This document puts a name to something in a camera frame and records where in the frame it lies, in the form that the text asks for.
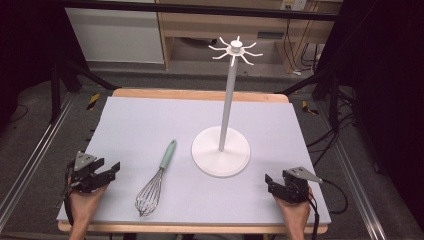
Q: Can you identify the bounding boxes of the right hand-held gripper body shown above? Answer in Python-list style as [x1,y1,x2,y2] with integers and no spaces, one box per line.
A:
[281,166,324,205]

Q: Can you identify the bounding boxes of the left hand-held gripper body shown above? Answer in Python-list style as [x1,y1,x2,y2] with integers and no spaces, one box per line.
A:
[67,150,105,194]

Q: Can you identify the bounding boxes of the person's right hand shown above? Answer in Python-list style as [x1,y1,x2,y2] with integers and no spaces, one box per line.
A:
[272,187,313,232]

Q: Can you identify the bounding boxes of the person's left hand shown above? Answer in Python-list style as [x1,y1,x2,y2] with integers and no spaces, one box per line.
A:
[68,184,109,230]

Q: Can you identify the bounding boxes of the white hook stand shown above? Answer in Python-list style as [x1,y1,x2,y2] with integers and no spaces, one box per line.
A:
[191,35,264,179]

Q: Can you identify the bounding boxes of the yellow-black floor tape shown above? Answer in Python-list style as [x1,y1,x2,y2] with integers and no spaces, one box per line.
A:
[301,100,320,116]
[86,92,101,111]

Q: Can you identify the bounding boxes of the black metal stand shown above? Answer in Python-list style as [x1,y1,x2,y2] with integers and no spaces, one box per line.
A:
[49,58,118,125]
[274,66,356,132]

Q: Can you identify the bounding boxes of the pale lavender table mat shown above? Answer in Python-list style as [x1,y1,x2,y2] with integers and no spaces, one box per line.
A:
[56,96,332,226]

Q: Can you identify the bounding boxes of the wooden table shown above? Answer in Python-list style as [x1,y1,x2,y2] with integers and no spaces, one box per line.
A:
[57,87,330,235]

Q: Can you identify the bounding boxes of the white cabinet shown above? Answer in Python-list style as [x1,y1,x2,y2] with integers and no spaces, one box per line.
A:
[64,7,165,65]

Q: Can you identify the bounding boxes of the black curtain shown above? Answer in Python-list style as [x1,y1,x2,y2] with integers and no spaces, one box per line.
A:
[314,0,424,233]
[0,0,90,131]

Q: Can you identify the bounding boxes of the light wooden desk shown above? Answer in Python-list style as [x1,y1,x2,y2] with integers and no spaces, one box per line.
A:
[155,0,345,74]

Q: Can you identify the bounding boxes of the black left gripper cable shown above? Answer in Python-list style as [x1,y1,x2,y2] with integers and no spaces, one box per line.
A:
[59,159,76,227]

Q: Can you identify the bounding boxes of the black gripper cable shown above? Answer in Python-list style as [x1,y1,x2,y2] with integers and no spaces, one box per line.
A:
[307,179,350,240]
[59,159,76,227]

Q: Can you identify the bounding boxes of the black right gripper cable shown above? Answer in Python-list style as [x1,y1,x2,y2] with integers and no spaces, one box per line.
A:
[307,179,350,240]

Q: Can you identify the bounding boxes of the green-handled wire whisk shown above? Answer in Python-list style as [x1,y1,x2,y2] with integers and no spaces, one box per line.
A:
[134,139,178,218]

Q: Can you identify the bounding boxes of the black floor cables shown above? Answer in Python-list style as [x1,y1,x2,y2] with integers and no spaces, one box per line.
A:
[305,112,358,168]

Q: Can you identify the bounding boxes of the metal floor rail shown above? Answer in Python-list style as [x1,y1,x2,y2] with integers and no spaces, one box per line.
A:
[315,99,388,240]
[0,92,77,232]

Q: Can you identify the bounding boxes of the black cables under desk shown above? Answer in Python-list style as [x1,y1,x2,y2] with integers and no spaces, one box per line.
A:
[282,18,323,76]

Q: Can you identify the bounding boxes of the white wall power outlet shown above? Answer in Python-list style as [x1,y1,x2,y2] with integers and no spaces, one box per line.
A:
[279,0,308,11]

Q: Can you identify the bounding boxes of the black horizontal frame bar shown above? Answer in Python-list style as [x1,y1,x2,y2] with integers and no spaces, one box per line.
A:
[58,0,338,22]

